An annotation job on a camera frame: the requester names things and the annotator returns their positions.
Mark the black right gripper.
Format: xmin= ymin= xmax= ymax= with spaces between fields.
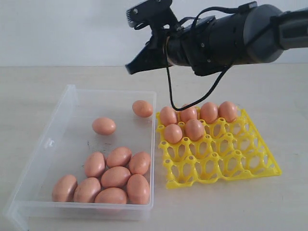
xmin=125 ymin=28 xmax=171 ymax=75

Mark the black camera cable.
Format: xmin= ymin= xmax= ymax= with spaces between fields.
xmin=166 ymin=2 xmax=308 ymax=112

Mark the yellow plastic egg tray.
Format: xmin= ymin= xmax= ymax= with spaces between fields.
xmin=156 ymin=109 xmax=282 ymax=189

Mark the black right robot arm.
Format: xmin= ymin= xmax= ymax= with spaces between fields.
xmin=126 ymin=0 xmax=308 ymax=76

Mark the brown egg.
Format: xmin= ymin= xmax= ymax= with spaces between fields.
xmin=73 ymin=177 xmax=101 ymax=203
xmin=106 ymin=146 xmax=132 ymax=168
xmin=200 ymin=102 xmax=218 ymax=124
xmin=184 ymin=119 xmax=205 ymax=141
xmin=164 ymin=124 xmax=183 ymax=144
xmin=92 ymin=117 xmax=116 ymax=135
xmin=132 ymin=100 xmax=153 ymax=118
xmin=101 ymin=166 xmax=131 ymax=188
xmin=218 ymin=101 xmax=237 ymax=122
xmin=127 ymin=174 xmax=150 ymax=205
xmin=180 ymin=106 xmax=198 ymax=123
xmin=84 ymin=152 xmax=105 ymax=178
xmin=94 ymin=187 xmax=128 ymax=204
xmin=52 ymin=174 xmax=78 ymax=202
xmin=159 ymin=106 xmax=178 ymax=127
xmin=128 ymin=152 xmax=151 ymax=175

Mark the clear plastic container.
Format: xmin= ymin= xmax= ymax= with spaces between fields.
xmin=4 ymin=85 xmax=156 ymax=231

